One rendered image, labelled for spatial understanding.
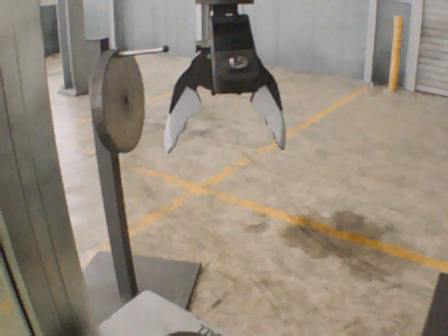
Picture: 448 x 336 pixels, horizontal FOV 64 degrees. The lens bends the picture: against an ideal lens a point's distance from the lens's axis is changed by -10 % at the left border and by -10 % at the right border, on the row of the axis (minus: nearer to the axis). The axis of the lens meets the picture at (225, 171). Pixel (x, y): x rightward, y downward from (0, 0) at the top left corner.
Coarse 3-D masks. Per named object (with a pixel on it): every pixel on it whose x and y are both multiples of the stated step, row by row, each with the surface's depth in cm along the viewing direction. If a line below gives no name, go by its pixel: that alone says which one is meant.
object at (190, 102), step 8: (184, 96) 47; (192, 96) 47; (176, 104) 47; (184, 104) 47; (192, 104) 47; (200, 104) 47; (176, 112) 48; (184, 112) 48; (192, 112) 48; (168, 120) 48; (176, 120) 48; (184, 120) 48; (168, 128) 48; (176, 128) 48; (184, 128) 48; (168, 136) 49; (176, 136) 49; (168, 144) 50; (168, 152) 50
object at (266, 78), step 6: (258, 60) 46; (264, 66) 46; (264, 72) 46; (264, 78) 47; (270, 78) 47; (264, 84) 47; (270, 84) 47; (276, 84) 47; (270, 90) 47; (276, 90) 47; (276, 96) 48; (276, 102) 48; (282, 108) 48
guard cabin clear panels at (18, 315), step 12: (0, 264) 22; (0, 276) 22; (0, 288) 22; (12, 288) 23; (0, 300) 22; (12, 300) 23; (0, 312) 22; (12, 312) 23; (0, 324) 22; (12, 324) 23; (24, 324) 24
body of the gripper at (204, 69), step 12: (204, 0) 42; (216, 0) 42; (228, 0) 42; (240, 0) 42; (252, 0) 43; (216, 12) 44; (228, 12) 44; (204, 48) 45; (204, 60) 45; (204, 72) 45; (204, 84) 46
